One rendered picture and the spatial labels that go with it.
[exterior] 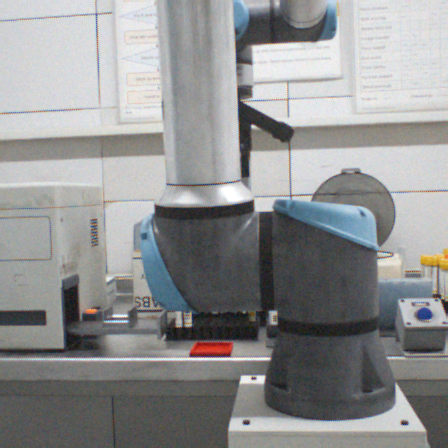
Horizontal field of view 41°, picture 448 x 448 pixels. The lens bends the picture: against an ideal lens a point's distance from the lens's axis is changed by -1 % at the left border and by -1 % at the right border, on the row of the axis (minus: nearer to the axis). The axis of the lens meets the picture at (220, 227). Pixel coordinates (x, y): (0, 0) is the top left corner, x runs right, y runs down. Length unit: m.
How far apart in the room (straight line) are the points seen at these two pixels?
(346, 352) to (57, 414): 1.32
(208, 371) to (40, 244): 0.36
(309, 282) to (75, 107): 1.22
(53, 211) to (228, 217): 0.49
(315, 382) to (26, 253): 0.62
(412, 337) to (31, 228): 0.67
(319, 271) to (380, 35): 1.13
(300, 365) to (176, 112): 0.30
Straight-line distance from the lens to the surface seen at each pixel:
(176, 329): 1.14
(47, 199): 1.09
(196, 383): 1.06
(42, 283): 1.10
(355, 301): 0.67
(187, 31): 0.66
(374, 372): 0.69
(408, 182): 1.68
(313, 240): 0.65
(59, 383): 1.12
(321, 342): 0.67
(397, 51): 1.70
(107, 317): 1.11
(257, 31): 1.05
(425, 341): 1.04
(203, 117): 0.65
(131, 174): 1.70
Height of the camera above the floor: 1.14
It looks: 3 degrees down
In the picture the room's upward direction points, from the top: 2 degrees counter-clockwise
